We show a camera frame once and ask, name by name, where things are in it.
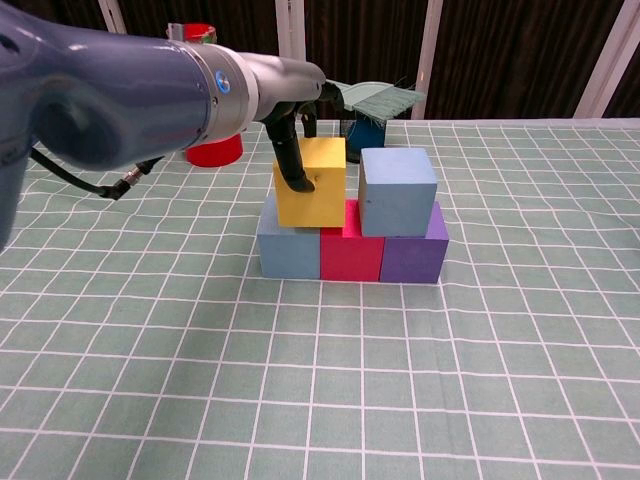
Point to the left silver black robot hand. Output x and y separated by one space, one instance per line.
285 85

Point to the yellow foam cube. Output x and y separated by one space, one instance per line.
310 195

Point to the light blue foam cube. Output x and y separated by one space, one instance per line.
395 200
287 255

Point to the pink foam cube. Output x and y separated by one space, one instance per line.
350 255

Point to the purple foam cube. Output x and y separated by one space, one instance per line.
415 260

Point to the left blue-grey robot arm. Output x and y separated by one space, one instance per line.
100 95

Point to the red tape roll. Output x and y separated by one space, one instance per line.
217 152

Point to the green can with red lid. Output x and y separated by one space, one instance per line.
200 34

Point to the teal hand brush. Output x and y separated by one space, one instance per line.
385 102

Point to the green checked tablecloth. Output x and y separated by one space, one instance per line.
320 375

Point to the white partition frame post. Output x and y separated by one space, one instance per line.
426 60
112 15
292 30
607 60

